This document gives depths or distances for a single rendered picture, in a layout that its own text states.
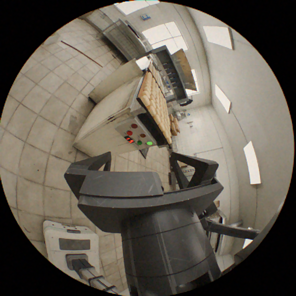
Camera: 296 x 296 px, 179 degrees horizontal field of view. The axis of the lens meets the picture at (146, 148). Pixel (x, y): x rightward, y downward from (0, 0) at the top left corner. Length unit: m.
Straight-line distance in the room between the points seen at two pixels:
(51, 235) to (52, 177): 0.53
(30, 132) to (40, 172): 0.38
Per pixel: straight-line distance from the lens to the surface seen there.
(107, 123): 0.55
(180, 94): 1.29
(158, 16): 4.24
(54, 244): 0.97
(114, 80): 1.17
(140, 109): 0.40
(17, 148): 1.11
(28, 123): 1.16
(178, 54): 1.13
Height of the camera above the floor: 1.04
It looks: 27 degrees down
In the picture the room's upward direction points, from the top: 77 degrees clockwise
